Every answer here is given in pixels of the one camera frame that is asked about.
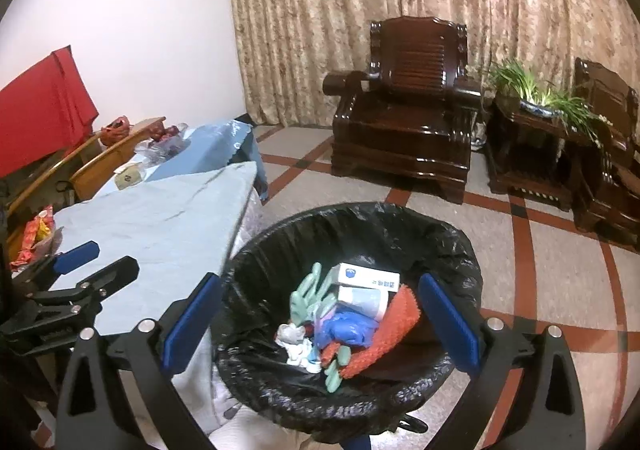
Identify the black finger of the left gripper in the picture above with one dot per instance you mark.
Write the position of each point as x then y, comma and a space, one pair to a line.
101, 284

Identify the grey table cloth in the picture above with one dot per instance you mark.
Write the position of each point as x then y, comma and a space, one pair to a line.
178, 229

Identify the small tissue box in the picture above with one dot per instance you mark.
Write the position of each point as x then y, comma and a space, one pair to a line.
130, 175

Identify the glass fruit bowl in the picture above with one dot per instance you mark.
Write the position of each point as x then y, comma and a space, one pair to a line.
163, 144

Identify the light blue table cloth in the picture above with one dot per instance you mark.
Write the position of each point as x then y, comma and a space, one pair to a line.
212, 147

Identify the dark wooden armchair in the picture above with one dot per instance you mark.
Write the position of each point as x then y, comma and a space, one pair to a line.
607, 198
412, 112

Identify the red woven basket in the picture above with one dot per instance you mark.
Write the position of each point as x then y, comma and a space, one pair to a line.
116, 131

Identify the blue white paper cup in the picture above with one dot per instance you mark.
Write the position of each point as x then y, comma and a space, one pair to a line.
371, 303

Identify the wooden chair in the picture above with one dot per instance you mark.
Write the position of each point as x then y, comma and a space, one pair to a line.
92, 176
26, 191

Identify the black lined trash bin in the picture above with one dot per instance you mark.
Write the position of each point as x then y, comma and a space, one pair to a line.
259, 280

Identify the red yellow snack bag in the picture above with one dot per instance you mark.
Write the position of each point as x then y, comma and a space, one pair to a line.
41, 228

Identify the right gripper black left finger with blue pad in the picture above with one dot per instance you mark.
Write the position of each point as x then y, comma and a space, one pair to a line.
94, 411

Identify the beige patterned curtain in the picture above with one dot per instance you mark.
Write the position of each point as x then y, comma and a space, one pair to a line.
286, 47

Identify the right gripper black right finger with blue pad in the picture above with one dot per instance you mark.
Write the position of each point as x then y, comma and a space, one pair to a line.
546, 411

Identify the green white wrapper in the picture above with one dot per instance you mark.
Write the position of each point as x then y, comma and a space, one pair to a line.
334, 358

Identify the white tissue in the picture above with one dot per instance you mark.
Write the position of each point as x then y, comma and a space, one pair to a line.
299, 348

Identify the blue plastic bag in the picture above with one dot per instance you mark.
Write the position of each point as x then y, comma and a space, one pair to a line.
345, 327

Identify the red cloth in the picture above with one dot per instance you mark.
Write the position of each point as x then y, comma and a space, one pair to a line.
44, 110

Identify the red plastic bag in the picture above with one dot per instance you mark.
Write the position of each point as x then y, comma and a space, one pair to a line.
311, 329

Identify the orange spiky mat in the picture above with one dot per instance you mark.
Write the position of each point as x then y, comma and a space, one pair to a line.
402, 315

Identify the green rubber glove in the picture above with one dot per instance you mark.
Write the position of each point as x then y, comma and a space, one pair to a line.
315, 293

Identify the green potted plant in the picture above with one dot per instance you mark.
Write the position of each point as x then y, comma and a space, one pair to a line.
518, 86

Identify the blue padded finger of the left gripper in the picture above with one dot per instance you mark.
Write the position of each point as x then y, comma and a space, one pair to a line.
43, 273

